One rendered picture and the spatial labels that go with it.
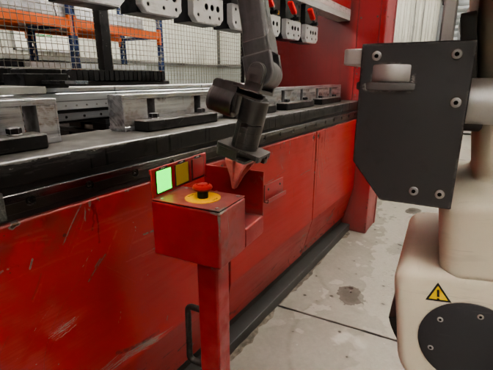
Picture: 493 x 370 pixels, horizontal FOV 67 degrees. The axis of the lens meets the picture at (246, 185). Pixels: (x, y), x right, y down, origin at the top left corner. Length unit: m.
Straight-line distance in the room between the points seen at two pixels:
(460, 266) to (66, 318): 0.74
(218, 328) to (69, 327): 0.32
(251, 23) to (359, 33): 1.76
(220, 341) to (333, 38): 2.02
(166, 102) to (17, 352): 0.71
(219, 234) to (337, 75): 1.94
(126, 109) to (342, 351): 1.18
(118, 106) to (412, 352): 0.84
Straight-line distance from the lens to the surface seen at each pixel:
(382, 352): 1.64
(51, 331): 0.90
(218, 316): 0.89
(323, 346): 1.61
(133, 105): 1.05
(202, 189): 0.72
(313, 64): 2.57
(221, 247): 0.70
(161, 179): 0.77
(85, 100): 1.28
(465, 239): 0.46
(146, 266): 1.00
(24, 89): 0.61
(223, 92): 0.78
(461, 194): 0.46
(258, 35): 0.76
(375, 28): 2.47
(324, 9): 2.13
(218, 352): 0.95
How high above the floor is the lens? 1.01
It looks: 16 degrees down
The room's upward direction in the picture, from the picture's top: straight up
